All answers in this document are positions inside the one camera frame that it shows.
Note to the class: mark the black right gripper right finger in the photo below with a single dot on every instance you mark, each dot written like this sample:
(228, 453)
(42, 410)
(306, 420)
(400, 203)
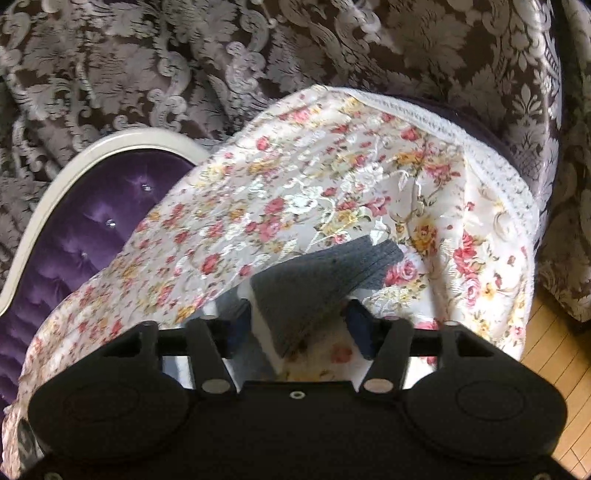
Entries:
(385, 343)

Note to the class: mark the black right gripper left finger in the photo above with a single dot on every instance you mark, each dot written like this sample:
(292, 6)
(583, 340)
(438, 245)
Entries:
(210, 341)

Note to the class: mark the grey white striped cardigan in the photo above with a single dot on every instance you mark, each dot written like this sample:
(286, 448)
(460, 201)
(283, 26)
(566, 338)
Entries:
(295, 295)

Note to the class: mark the purple tufted chaise sofa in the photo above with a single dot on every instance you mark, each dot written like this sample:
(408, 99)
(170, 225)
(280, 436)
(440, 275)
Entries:
(80, 224)

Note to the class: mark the floral quilted bedspread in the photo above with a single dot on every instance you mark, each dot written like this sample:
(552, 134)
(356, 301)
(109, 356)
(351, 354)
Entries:
(319, 168)

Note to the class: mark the grey damask curtain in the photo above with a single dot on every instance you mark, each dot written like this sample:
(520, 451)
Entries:
(74, 71)

